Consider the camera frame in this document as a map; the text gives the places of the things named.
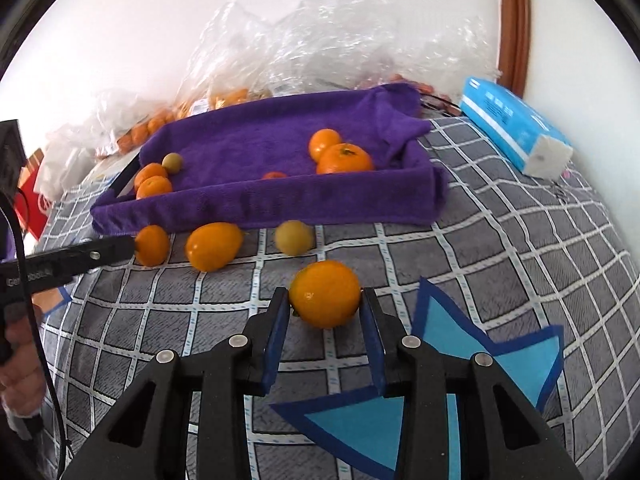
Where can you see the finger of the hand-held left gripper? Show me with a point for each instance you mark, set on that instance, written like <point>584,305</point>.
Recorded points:
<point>105,252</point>

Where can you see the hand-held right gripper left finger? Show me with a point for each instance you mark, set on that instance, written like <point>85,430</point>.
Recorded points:
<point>277,340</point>

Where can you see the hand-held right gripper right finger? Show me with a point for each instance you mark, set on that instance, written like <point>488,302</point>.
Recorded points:
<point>372,340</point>

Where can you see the round orange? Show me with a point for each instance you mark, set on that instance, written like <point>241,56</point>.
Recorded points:
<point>324,142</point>
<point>154,246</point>
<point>325,296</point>
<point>150,171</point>
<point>154,188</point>

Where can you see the pile of red fruits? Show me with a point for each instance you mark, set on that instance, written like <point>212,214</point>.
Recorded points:
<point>430,89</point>

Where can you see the person's left hand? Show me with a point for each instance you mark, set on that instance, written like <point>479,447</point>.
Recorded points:
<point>22,375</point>

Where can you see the red paper bag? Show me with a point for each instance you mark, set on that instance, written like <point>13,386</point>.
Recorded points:
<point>32,205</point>

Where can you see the blue paper cutout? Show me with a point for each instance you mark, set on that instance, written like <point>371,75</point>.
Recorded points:
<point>450,335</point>

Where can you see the yellow-green round fruit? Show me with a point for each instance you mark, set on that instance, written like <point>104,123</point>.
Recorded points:
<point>294,237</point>

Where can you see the oval yellow-orange fruit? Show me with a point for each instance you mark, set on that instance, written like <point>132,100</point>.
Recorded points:
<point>214,246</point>

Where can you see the small greenish fruit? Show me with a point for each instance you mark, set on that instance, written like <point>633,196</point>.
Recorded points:
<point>172,162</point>

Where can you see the pile of small tangerines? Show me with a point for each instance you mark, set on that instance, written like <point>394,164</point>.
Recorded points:
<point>137,132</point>

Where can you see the checked grey bed sheet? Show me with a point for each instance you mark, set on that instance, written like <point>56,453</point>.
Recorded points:
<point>450,240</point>

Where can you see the small orange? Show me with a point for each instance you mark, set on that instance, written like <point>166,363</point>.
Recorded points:
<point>274,176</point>

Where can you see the large tangerine with green stem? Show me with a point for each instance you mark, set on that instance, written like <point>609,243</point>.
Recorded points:
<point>346,160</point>

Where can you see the purple towel-lined tray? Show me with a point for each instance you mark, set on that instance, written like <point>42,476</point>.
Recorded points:
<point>250,135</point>

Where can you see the blue tissue pack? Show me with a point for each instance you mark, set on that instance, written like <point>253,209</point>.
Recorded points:
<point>510,120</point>

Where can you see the brown wooden door frame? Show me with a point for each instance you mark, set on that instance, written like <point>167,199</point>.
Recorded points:
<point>515,25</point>

